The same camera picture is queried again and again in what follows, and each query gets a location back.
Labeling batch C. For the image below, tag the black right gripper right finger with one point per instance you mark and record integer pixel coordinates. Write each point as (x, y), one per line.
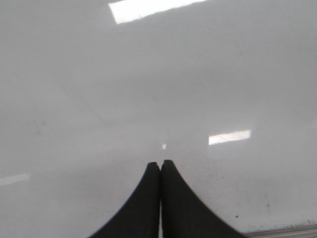
(184, 215)

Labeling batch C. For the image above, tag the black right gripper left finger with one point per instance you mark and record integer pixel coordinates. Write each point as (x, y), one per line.
(139, 216)

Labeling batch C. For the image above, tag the aluminium whiteboard tray frame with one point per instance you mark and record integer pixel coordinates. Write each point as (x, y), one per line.
(290, 232)

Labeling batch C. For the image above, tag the white whiteboard surface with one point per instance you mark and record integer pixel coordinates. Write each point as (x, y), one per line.
(91, 91)

